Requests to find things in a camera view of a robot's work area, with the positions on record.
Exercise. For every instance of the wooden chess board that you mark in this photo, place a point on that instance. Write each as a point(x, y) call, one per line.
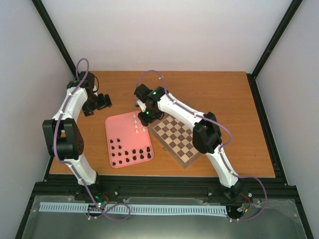
point(176, 139)

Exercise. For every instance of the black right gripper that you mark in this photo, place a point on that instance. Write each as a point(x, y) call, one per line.
point(145, 122)

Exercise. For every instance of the pink plastic tray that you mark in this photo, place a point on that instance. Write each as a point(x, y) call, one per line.
point(132, 144)

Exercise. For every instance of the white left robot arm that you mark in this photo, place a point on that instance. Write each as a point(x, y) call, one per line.
point(62, 135)

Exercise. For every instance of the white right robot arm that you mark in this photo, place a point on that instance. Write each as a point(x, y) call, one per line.
point(206, 133)

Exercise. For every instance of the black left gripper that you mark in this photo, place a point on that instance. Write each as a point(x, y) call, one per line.
point(87, 109)

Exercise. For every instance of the light blue cable duct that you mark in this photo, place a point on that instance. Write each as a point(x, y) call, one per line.
point(141, 210)

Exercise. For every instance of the black aluminium frame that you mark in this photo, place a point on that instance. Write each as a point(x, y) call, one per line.
point(169, 187)

